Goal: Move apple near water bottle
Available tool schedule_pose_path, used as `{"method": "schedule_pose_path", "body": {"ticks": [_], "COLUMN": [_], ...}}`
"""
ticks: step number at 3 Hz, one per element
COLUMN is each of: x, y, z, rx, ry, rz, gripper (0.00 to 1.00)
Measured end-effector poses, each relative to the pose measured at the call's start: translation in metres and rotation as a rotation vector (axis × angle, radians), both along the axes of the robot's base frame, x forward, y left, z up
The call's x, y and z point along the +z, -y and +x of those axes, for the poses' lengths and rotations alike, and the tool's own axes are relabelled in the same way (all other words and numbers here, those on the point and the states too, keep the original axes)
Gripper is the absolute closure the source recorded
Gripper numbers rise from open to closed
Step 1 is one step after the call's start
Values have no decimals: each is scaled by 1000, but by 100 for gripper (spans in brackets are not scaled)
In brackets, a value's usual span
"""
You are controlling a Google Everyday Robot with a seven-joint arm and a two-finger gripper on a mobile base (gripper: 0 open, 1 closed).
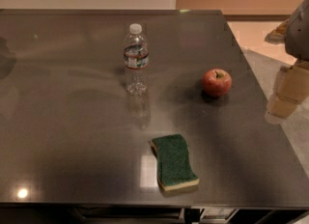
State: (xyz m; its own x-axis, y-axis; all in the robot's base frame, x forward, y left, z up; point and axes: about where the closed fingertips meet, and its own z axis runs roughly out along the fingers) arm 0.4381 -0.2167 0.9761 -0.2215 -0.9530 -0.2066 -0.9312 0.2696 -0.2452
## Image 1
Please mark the clear plastic water bottle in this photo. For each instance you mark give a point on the clear plastic water bottle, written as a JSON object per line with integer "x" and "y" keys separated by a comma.
{"x": 136, "y": 59}

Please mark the green and yellow sponge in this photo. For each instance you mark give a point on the green and yellow sponge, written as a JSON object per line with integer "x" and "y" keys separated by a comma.
{"x": 173, "y": 168}

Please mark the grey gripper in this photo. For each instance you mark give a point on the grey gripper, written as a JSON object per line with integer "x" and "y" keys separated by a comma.
{"x": 299, "y": 36}

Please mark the drawer under table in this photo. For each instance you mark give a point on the drawer under table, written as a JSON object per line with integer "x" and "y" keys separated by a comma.
{"x": 217, "y": 215}

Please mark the red apple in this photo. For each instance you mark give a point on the red apple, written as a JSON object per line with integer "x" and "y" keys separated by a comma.
{"x": 216, "y": 82}

